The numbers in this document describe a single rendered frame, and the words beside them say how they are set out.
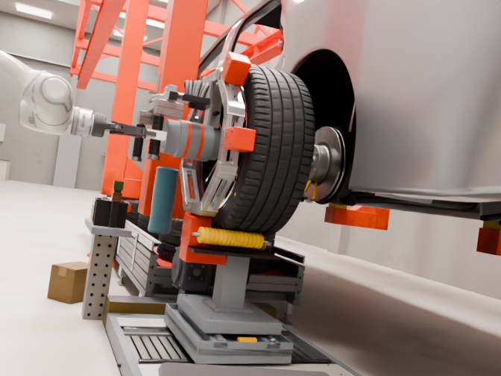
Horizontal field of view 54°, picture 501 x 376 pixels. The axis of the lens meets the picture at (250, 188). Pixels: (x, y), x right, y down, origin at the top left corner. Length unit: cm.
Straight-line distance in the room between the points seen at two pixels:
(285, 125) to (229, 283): 65
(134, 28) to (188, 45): 202
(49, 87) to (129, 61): 292
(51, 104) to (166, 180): 67
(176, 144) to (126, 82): 251
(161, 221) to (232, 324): 48
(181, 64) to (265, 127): 84
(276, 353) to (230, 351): 18
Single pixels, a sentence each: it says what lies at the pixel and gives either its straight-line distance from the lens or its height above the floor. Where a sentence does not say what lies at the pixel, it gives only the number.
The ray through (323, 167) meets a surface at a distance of 203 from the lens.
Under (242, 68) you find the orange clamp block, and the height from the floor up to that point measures 111.
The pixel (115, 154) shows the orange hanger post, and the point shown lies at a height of 86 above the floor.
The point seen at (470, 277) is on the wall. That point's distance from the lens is 581.
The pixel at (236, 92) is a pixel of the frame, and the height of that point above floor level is 102.
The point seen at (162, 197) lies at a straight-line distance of 194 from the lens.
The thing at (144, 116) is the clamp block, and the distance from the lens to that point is 200.
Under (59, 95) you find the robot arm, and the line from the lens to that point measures 142.
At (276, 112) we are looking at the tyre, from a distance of 168.
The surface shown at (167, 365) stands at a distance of 98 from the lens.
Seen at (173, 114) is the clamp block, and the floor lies 91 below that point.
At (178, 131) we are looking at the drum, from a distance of 181.
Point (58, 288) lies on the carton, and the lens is 277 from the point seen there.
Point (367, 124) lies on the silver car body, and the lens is 167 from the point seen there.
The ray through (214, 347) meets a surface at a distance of 176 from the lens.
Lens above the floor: 67
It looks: 1 degrees up
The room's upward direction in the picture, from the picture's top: 8 degrees clockwise
